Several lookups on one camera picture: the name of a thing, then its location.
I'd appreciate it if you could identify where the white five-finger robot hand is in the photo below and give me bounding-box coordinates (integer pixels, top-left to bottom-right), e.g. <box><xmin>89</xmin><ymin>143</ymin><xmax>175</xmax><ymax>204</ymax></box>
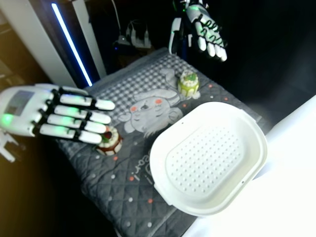
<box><xmin>185</xmin><ymin>2</ymin><xmax>228</xmax><ymax>62</ymax></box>
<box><xmin>0</xmin><ymin>83</ymin><xmax>116</xmax><ymax>145</ymax></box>

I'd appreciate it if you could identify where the white plastic perforated tray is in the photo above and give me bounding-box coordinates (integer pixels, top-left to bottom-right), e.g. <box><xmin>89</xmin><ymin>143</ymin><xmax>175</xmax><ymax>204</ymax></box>
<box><xmin>149</xmin><ymin>101</ymin><xmax>269</xmax><ymax>218</ymax></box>

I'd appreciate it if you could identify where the green toy cake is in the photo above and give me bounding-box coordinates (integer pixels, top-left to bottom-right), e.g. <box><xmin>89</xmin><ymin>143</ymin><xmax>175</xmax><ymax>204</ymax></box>
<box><xmin>177</xmin><ymin>70</ymin><xmax>200</xmax><ymax>98</ymax></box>

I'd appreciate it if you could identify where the white column with dark panel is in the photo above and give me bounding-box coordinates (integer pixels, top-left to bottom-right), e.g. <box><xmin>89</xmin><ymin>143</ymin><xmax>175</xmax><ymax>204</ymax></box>
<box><xmin>0</xmin><ymin>0</ymin><xmax>107</xmax><ymax>88</ymax></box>

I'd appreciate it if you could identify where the blue light strip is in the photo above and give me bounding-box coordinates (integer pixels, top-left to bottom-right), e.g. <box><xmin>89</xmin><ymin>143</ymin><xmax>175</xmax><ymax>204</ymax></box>
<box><xmin>50</xmin><ymin>2</ymin><xmax>93</xmax><ymax>87</ymax></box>

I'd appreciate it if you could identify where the brown and red toy cake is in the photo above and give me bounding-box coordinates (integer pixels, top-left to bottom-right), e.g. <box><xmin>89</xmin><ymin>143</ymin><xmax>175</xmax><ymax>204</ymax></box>
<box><xmin>95</xmin><ymin>125</ymin><xmax>123</xmax><ymax>157</ymax></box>

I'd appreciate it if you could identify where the grey quilt with printed bear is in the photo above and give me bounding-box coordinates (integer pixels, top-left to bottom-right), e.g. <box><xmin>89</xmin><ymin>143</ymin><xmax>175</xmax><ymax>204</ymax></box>
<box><xmin>55</xmin><ymin>47</ymin><xmax>268</xmax><ymax>237</ymax></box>

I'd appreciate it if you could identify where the white power adapter with cables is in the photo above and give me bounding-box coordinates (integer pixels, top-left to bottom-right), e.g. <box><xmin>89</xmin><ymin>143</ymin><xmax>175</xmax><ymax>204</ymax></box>
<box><xmin>113</xmin><ymin>19</ymin><xmax>153</xmax><ymax>51</ymax></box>

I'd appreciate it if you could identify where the thin white cable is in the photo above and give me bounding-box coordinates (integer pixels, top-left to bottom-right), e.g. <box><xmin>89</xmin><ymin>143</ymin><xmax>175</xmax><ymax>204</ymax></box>
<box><xmin>110</xmin><ymin>0</ymin><xmax>123</xmax><ymax>38</ymax></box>

